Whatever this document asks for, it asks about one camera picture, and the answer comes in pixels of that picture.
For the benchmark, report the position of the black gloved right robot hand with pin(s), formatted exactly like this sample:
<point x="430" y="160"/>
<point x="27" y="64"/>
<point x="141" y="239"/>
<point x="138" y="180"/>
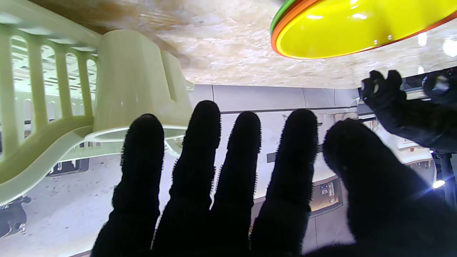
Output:
<point x="375" y="200"/>

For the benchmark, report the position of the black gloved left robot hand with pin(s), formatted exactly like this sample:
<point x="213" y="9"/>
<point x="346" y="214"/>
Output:
<point x="421" y="121"/>

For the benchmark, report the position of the yellow plastic bowl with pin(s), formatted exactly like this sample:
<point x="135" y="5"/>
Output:
<point x="339" y="32"/>

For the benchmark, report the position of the orange plastic bowl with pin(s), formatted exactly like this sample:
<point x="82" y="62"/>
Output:
<point x="274" y="41"/>

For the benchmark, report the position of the green plastic bowl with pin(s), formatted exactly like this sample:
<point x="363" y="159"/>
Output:
<point x="277" y="19"/>

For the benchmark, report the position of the white machine with orange trim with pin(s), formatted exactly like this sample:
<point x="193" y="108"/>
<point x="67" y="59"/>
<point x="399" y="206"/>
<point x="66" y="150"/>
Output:
<point x="410" y="150"/>

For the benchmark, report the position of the pale green plastic dish rack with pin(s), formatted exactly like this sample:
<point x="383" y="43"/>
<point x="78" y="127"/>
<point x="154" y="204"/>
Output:
<point x="135" y="82"/>

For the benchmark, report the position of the black toaster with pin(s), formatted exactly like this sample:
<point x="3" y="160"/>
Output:
<point x="68" y="166"/>

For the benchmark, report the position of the black coffee machine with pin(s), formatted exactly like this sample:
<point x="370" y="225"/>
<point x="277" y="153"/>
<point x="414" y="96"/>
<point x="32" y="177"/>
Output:
<point x="12" y="216"/>

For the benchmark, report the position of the black wall strip with rings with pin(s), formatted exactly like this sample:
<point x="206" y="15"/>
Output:
<point x="271" y="157"/>

